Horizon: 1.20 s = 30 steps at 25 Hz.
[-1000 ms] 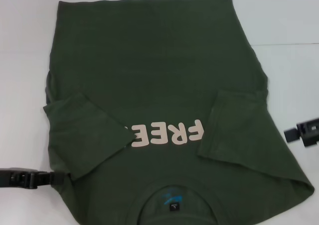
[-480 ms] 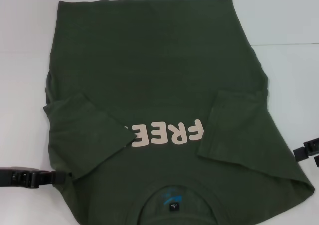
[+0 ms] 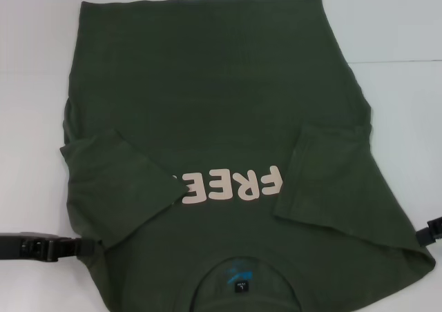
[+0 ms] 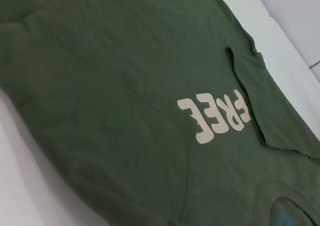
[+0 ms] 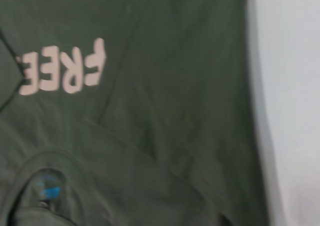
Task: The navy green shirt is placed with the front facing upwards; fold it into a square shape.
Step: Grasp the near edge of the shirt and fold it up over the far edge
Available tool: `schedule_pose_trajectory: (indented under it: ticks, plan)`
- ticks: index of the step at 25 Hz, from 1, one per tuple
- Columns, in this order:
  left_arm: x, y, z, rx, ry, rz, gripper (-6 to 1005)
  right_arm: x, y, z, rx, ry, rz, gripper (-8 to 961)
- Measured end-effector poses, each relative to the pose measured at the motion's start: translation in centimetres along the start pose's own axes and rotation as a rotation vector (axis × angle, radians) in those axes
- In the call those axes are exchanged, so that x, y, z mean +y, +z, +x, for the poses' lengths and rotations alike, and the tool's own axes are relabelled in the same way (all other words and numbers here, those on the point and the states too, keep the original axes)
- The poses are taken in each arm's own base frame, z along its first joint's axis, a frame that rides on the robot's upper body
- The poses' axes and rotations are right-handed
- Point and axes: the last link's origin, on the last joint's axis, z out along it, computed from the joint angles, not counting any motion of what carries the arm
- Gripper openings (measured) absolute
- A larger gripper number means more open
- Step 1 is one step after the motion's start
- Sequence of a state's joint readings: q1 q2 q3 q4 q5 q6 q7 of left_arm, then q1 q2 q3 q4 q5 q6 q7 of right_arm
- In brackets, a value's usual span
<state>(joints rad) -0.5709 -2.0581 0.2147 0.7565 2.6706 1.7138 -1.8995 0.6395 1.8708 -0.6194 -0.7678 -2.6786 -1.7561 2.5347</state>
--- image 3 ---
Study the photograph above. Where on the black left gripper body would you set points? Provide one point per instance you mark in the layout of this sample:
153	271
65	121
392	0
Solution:
10	245

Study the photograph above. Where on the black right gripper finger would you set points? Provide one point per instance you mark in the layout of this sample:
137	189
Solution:
428	239
435	223

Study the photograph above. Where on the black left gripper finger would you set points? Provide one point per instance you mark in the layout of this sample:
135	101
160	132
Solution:
58	248

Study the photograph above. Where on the dark green FREE T-shirt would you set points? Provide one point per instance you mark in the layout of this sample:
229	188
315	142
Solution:
221	94

